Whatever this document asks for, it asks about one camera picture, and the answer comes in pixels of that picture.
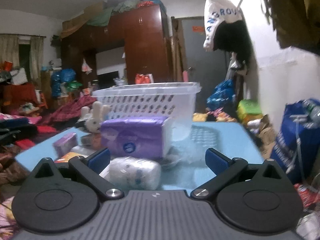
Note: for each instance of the translucent white plastic basket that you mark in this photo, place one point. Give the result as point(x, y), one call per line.
point(175, 100)

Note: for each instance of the green yellow box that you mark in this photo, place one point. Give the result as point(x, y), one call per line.
point(248, 110)

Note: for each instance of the olive hanging garment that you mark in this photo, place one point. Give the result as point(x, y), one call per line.
point(296, 23)

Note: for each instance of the dark red wooden wardrobe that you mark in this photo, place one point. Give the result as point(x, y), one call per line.
point(142, 32)

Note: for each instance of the white plush bunny toy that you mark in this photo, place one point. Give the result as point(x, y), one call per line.
point(92, 118)

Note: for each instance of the orange white hanging bag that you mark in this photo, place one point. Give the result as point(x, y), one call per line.
point(143, 79)

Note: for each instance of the blue bags pile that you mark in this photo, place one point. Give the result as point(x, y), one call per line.
point(63, 81)

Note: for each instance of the white black hanging jacket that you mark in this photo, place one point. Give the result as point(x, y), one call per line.
point(226, 30)

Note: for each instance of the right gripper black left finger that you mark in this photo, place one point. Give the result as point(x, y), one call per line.
point(88, 169)

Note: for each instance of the large purple tissue pack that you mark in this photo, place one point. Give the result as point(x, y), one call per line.
point(147, 137)

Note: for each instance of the blue woven shopping bag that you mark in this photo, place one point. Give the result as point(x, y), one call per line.
point(297, 143)

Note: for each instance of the orange flat packet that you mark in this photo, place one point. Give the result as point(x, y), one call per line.
point(67, 157)

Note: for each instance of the magenta plaid blanket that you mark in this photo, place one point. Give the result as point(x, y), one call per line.
point(68, 111)

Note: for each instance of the blue plastic bag by door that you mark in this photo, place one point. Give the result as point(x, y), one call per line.
point(223, 94)

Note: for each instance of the grey door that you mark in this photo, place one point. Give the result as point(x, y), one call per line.
point(208, 68)

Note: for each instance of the white wrapped tissue pack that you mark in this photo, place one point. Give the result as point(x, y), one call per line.
point(133, 173)

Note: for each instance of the small purple tissue pack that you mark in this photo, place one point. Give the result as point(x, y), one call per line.
point(65, 144)

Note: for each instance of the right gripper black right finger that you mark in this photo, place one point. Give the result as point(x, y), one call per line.
point(227, 171)

